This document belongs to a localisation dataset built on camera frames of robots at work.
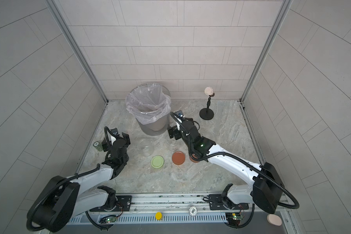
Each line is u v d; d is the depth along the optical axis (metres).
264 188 0.39
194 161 0.69
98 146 0.85
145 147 0.89
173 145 0.85
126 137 0.78
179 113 0.63
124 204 0.71
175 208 0.71
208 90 0.81
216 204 0.71
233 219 0.68
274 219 0.66
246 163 0.44
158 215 0.63
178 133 0.67
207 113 1.07
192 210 0.64
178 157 0.87
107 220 0.65
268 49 0.87
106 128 0.64
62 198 0.41
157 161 0.85
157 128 0.98
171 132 0.65
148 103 0.94
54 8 0.72
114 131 0.70
